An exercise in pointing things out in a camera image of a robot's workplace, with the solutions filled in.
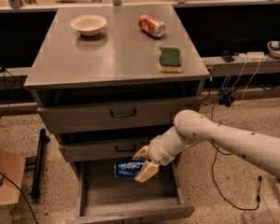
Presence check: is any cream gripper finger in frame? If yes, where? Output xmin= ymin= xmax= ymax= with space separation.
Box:
xmin=134 ymin=161 xmax=160 ymax=183
xmin=133 ymin=146 xmax=148 ymax=160

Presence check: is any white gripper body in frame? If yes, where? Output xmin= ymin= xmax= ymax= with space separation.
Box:
xmin=147 ymin=135 xmax=175 ymax=166

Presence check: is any blue pepsi can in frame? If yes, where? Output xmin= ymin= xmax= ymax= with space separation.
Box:
xmin=114 ymin=160 xmax=145 ymax=178

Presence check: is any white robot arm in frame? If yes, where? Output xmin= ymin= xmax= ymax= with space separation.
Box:
xmin=133 ymin=110 xmax=280 ymax=183

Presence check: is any grey middle drawer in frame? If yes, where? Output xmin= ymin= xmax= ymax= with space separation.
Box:
xmin=59 ymin=137 xmax=150 ymax=162

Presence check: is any grey top drawer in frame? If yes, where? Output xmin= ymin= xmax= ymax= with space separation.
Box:
xmin=38 ymin=96 xmax=202 ymax=134

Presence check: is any grey open bottom drawer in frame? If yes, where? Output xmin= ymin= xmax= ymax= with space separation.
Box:
xmin=66 ymin=159 xmax=194 ymax=224

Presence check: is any grey metal drawer cabinet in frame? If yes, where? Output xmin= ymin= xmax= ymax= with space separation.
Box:
xmin=23 ymin=5 xmax=211 ymax=224

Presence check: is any red soda can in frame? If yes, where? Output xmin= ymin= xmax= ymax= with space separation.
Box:
xmin=138 ymin=15 xmax=165 ymax=38

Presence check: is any green yellow sponge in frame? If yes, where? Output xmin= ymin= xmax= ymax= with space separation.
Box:
xmin=158 ymin=47 xmax=182 ymax=73

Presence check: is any black bar on floor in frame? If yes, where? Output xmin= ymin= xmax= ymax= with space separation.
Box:
xmin=31 ymin=129 xmax=50 ymax=200

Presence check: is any black small device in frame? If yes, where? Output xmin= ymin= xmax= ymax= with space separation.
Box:
xmin=221 ymin=51 xmax=234 ymax=63

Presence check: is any white power strip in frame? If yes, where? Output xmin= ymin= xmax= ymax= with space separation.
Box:
xmin=238 ymin=51 xmax=268 ymax=61

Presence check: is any white paper bowl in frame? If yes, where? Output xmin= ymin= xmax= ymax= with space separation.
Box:
xmin=70 ymin=14 xmax=106 ymax=36

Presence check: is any cardboard box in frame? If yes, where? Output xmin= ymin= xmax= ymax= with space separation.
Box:
xmin=0 ymin=143 xmax=27 ymax=224

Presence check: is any blue white bowl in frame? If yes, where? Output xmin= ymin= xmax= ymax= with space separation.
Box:
xmin=267 ymin=41 xmax=280 ymax=58

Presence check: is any black floor cable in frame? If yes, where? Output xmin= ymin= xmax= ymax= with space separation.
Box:
xmin=206 ymin=102 xmax=263 ymax=212

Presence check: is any black cable over box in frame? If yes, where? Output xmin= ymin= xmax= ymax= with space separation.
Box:
xmin=0 ymin=163 xmax=39 ymax=224

